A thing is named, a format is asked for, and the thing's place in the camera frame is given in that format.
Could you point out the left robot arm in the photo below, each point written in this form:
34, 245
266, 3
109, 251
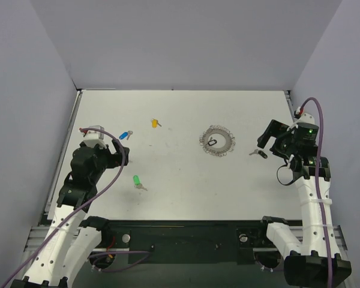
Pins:
72, 235

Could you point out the green tag key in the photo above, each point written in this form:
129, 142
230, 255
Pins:
138, 184

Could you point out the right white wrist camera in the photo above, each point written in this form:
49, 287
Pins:
301, 116

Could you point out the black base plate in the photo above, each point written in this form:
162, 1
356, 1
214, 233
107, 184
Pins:
194, 242

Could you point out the yellow tag key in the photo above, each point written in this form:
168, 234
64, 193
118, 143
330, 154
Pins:
155, 123

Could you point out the black tag key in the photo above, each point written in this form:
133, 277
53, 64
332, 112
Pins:
212, 141
260, 153

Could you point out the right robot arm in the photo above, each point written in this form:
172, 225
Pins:
314, 261

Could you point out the aluminium frame rail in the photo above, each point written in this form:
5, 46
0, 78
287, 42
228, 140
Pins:
35, 238

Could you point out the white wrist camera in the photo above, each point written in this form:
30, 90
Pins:
91, 138
301, 116

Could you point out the blue tag key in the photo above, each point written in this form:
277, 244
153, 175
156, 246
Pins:
125, 135

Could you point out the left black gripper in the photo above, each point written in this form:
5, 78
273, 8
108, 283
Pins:
108, 155

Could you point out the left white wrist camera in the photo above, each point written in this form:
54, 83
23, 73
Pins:
91, 138

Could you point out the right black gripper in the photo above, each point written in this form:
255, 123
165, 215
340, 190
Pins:
276, 137

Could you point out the metal key organizer disc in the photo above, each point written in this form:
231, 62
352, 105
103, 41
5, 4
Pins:
225, 141

